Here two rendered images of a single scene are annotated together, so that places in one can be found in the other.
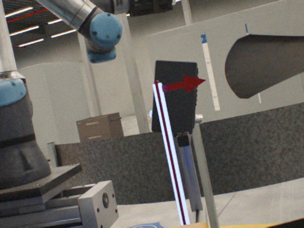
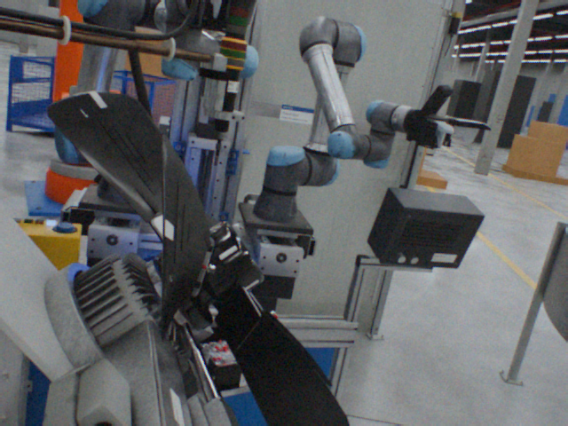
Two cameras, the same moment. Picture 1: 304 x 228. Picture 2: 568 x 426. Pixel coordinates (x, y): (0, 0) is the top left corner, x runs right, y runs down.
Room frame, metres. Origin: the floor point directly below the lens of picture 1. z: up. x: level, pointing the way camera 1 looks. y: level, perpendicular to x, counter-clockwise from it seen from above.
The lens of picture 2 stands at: (0.23, -1.25, 1.53)
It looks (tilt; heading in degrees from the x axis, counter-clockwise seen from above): 15 degrees down; 64
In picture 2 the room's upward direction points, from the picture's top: 11 degrees clockwise
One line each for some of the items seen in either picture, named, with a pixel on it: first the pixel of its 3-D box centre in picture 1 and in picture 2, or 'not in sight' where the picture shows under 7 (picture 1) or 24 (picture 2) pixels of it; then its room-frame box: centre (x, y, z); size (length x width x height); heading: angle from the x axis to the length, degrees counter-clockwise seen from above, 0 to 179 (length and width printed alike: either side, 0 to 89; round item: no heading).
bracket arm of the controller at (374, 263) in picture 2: (184, 135); (395, 264); (1.19, -0.07, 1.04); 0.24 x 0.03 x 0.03; 174
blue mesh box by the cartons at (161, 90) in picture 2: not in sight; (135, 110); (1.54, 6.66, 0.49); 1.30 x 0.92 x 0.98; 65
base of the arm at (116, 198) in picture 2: not in sight; (123, 181); (0.50, 0.44, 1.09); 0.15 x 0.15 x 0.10
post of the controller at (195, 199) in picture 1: (189, 171); (356, 288); (1.09, -0.06, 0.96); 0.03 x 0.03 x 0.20; 84
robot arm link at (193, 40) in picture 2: not in sight; (188, 52); (0.52, -0.07, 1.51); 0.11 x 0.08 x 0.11; 15
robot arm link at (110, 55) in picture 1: (99, 40); (374, 148); (1.15, 0.10, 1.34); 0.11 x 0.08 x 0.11; 13
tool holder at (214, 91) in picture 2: not in sight; (223, 87); (0.51, -0.36, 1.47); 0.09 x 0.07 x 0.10; 28
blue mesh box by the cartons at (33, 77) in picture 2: not in sight; (60, 96); (0.60, 7.05, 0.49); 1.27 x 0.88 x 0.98; 65
